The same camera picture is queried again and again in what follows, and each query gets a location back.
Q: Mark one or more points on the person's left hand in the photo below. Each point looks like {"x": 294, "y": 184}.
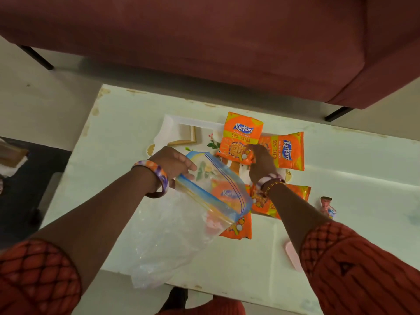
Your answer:
{"x": 167, "y": 162}

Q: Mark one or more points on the person's right hand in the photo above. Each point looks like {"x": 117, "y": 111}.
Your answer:
{"x": 262, "y": 167}

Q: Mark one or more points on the person's left thumb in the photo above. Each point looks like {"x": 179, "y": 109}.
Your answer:
{"x": 186, "y": 177}

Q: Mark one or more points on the person's right fingers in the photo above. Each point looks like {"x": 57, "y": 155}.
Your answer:
{"x": 252, "y": 150}

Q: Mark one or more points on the orange snack packet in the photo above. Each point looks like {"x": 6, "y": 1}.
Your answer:
{"x": 239, "y": 134}
{"x": 295, "y": 191}
{"x": 288, "y": 150}
{"x": 241, "y": 228}

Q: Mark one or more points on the clear zip plastic bag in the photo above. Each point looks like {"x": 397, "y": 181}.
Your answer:
{"x": 183, "y": 232}

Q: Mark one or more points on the person's right forearm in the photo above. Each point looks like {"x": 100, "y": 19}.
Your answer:
{"x": 295, "y": 213}

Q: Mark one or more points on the person's left forearm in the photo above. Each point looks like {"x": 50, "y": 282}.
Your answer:
{"x": 98, "y": 219}

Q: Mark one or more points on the purple orange bangle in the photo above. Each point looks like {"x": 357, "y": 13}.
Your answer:
{"x": 157, "y": 170}

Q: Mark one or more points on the white bangle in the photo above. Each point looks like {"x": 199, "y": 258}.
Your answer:
{"x": 267, "y": 178}

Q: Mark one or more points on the brown bangle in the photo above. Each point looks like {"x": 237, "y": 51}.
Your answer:
{"x": 156, "y": 194}

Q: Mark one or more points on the white floral tray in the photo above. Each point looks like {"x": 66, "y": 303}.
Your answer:
{"x": 177, "y": 131}

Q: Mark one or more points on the black sofa leg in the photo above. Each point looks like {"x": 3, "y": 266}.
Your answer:
{"x": 36, "y": 58}
{"x": 338, "y": 114}

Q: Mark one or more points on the small pink candy wrapper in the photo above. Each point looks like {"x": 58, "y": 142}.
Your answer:
{"x": 327, "y": 208}

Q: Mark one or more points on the flat pink object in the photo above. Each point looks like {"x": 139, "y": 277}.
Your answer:
{"x": 293, "y": 255}

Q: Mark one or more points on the maroon sofa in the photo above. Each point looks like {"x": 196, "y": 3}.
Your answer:
{"x": 229, "y": 39}

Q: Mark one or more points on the black table leg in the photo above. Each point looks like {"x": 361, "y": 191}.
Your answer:
{"x": 175, "y": 300}

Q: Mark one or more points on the red patterned garment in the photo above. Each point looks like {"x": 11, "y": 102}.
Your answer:
{"x": 213, "y": 306}

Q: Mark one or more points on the red patterned sleeve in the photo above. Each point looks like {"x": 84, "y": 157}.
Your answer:
{"x": 36, "y": 278}
{"x": 357, "y": 272}

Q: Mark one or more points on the dark floor mat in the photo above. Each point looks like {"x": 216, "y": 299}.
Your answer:
{"x": 23, "y": 200}

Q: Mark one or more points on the brown and white object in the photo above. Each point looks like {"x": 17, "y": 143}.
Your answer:
{"x": 11, "y": 157}

